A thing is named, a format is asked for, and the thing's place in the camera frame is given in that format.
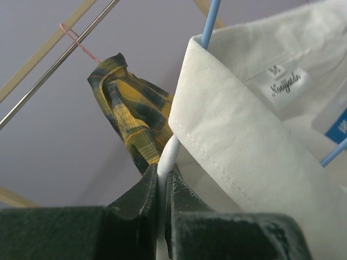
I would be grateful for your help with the light blue wire hanger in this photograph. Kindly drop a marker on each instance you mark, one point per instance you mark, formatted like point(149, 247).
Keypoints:
point(205, 40)

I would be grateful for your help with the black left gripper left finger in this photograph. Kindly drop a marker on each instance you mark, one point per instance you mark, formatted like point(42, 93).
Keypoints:
point(124, 229)

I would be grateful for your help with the white collared shirt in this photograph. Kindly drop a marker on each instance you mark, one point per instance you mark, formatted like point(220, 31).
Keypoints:
point(256, 111)

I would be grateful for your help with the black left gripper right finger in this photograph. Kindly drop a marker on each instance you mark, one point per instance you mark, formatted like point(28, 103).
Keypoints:
point(193, 230)

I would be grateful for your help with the wooden clothes rack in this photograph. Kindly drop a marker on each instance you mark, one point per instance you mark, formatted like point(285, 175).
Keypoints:
point(12, 199)

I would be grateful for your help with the yellow plaid flannel shirt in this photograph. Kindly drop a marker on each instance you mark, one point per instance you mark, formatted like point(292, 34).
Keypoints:
point(137, 109)

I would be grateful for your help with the metal rack rod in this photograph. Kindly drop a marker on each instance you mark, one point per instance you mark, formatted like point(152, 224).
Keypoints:
point(23, 72)

